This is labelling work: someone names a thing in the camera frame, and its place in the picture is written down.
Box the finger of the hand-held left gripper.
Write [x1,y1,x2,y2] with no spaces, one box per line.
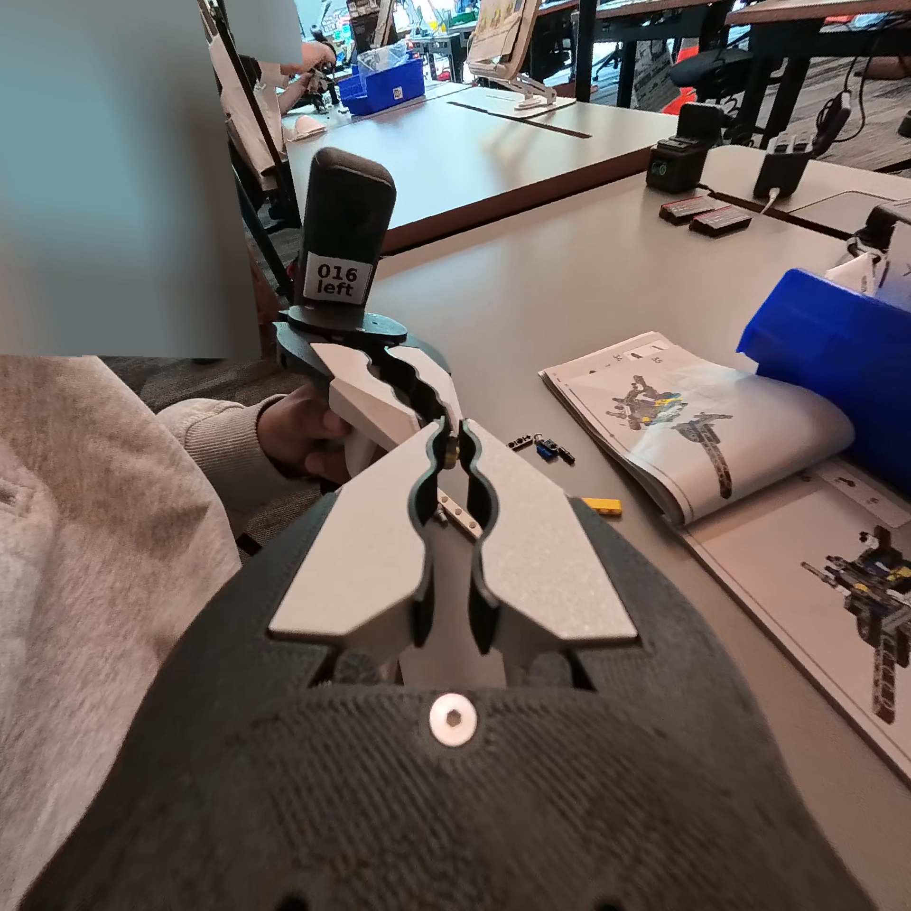
[377,345,467,428]
[310,343,438,454]

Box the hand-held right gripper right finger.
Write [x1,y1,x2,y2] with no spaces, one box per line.
[460,420,639,689]

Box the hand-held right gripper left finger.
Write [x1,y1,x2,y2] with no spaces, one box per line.
[267,418,456,686]

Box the person's left forearm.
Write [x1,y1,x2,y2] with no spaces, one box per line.
[157,395,314,521]

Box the white lego beam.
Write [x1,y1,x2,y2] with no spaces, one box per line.
[436,487,486,542]

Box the black lego model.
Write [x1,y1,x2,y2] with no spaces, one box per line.
[295,67,350,115]

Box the lego instruction booklet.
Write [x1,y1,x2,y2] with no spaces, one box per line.
[539,331,911,766]

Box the person's left hand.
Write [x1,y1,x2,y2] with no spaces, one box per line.
[256,384,354,486]

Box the grey desk with wooden edge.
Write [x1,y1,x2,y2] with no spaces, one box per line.
[285,82,680,253]

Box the blue storage bin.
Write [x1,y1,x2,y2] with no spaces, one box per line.
[338,58,427,116]

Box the white document stand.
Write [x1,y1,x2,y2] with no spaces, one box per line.
[466,0,577,111]

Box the black battery case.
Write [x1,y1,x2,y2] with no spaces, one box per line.
[646,139,707,193]

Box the blue plastic bin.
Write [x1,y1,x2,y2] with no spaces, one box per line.
[736,267,911,493]

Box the long wooden desk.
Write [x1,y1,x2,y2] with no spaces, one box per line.
[541,0,734,108]
[726,0,911,108]

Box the black office chair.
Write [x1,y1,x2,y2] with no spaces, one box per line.
[669,48,784,92]

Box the black battery charger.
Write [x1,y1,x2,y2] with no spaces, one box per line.
[753,131,814,204]

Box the white plastic bag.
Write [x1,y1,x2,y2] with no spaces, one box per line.
[826,249,887,296]

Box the black box device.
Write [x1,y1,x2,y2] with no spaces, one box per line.
[847,203,911,286]

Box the black cable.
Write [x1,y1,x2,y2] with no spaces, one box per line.
[811,71,865,158]

